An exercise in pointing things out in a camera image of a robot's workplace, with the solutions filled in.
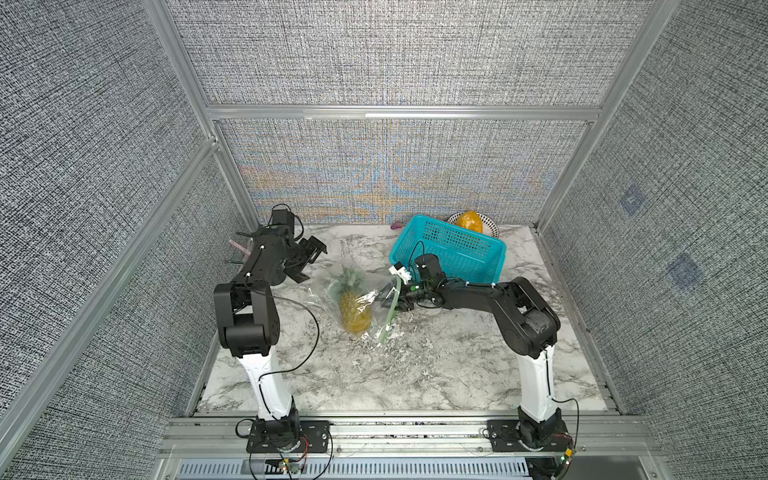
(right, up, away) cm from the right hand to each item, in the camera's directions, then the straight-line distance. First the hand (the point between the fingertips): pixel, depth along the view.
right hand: (377, 294), depth 89 cm
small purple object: (+7, +23, +31) cm, 40 cm away
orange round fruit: (+35, +25, +24) cm, 49 cm away
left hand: (-17, +11, +5) cm, 21 cm away
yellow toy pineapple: (-6, -4, -3) cm, 8 cm away
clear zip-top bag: (+2, +1, -4) cm, 5 cm away
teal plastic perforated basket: (+32, +11, +21) cm, 40 cm away
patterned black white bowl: (+44, +23, +28) cm, 57 cm away
